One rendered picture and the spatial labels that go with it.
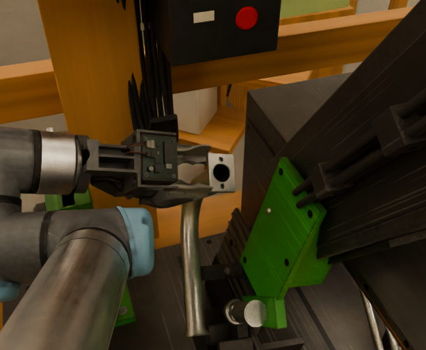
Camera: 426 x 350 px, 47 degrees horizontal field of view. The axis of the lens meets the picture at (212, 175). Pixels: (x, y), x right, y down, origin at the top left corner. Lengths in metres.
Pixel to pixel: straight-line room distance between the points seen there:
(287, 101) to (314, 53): 0.23
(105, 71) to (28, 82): 0.16
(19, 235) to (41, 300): 0.17
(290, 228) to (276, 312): 0.13
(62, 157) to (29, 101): 0.39
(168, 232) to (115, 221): 0.61
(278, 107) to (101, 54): 0.30
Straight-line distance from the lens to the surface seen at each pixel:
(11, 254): 0.53
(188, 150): 0.65
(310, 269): 0.71
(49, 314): 0.35
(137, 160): 0.58
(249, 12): 0.73
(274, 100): 0.86
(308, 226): 0.63
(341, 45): 1.10
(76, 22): 0.79
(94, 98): 0.85
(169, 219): 1.14
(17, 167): 0.56
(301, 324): 0.95
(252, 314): 0.72
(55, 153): 0.57
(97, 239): 0.46
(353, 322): 0.97
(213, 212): 1.15
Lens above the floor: 1.69
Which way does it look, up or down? 41 degrees down
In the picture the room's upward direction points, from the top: straight up
